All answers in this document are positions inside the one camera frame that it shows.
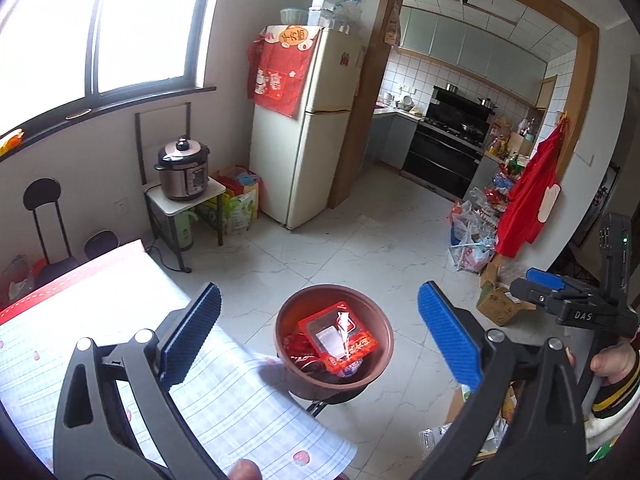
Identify red clear plastic food tray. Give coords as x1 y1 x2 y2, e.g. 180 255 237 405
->
297 301 378 377

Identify green kettle under table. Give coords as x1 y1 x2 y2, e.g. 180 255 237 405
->
174 209 198 252

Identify black framed window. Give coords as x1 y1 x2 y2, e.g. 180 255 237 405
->
1 0 210 158

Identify cardboard box on floor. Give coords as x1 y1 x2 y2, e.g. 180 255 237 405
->
476 254 536 326

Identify blue plaid tablecloth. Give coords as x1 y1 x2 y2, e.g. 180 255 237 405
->
1 254 357 479

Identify black folding stool under bin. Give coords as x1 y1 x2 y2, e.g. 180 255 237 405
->
286 382 367 417

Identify electric pressure cooker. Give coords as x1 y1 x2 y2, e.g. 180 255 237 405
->
154 136 209 202

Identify crushed red cola can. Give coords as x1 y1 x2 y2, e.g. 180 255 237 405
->
283 332 321 370

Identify person right hand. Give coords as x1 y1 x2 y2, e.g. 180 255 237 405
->
589 339 637 385

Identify black round stool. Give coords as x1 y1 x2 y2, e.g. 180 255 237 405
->
23 178 79 288

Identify red hanging apron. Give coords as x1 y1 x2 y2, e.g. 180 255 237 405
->
496 114 570 259

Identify white refrigerator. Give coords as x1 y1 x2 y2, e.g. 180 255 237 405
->
250 27 364 230

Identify colourful shopping bag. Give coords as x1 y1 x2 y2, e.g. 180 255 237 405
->
214 166 262 234

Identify small white side table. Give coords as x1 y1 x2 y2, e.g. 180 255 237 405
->
142 178 227 274

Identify black stove oven unit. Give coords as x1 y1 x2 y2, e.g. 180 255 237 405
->
401 86 495 200

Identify red cloth on refrigerator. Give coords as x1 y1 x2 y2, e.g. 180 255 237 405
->
246 25 322 118

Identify plastic containers on fridge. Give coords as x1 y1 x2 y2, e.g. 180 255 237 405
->
280 0 362 36

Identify brown plastic bucket bin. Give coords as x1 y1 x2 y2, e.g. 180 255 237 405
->
273 284 394 404

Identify pile of bags on floor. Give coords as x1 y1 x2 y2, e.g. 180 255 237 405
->
448 171 518 273

